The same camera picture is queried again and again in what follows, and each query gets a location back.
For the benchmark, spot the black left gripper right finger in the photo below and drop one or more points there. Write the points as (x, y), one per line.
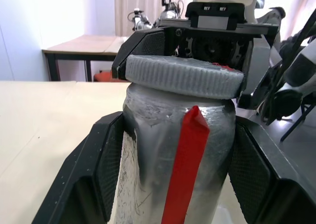
(266, 184)

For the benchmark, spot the white ribbed jar lid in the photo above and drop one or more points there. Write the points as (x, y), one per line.
(172, 78)

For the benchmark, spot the silver background robot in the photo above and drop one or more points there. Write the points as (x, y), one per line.
(170, 11)
(140, 20)

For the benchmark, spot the wooden table with black legs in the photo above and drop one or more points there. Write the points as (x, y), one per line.
(86, 45)

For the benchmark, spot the red object under table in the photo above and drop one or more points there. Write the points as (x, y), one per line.
(102, 76)

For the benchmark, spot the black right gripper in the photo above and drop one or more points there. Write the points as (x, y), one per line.
(212, 47)

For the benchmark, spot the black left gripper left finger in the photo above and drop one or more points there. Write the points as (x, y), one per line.
(81, 174)

